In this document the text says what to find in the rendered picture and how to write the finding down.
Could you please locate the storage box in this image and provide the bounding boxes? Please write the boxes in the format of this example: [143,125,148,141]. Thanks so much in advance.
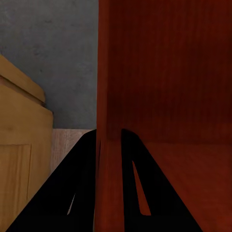
[94,0,232,232]

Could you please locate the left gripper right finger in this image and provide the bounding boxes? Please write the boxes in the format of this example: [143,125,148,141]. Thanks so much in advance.
[121,129,203,232]

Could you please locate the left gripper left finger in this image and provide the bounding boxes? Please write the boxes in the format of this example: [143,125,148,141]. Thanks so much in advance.
[6,130,96,232]

